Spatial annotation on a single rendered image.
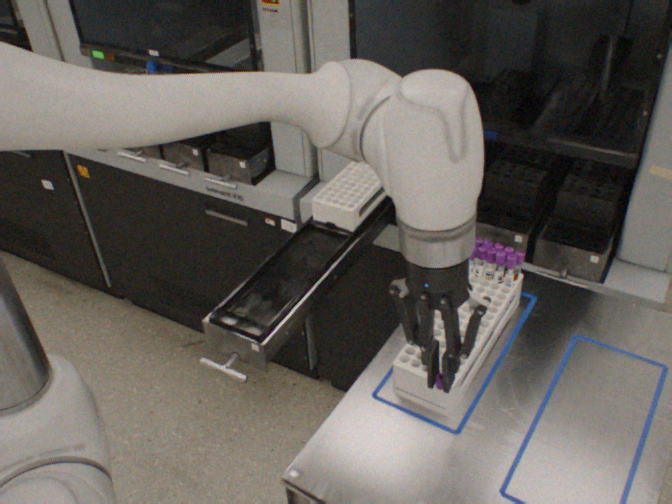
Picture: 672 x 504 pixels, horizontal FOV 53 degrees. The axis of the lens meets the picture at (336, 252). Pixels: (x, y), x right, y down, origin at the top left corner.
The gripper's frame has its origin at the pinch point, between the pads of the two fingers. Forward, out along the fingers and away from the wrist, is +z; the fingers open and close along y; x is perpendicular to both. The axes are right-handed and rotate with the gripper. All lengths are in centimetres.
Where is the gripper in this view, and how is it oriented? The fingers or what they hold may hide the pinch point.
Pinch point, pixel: (440, 366)
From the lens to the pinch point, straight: 94.1
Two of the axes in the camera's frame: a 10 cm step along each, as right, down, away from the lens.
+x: -4.5, 5.8, -6.8
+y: -8.9, -1.9, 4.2
